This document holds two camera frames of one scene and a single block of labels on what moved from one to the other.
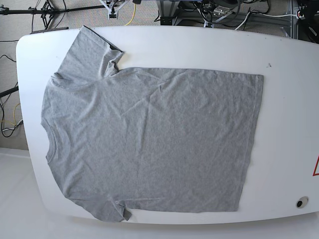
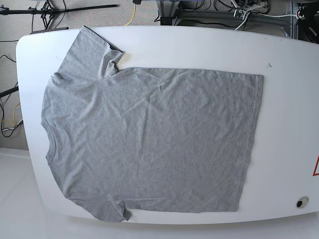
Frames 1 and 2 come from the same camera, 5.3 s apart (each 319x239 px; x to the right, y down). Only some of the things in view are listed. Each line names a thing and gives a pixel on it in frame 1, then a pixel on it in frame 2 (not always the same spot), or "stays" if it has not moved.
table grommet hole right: x=302 y=201 stays
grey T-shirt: x=137 y=140 stays
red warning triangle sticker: x=315 y=174 stays
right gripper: x=213 y=11 to x=240 y=13
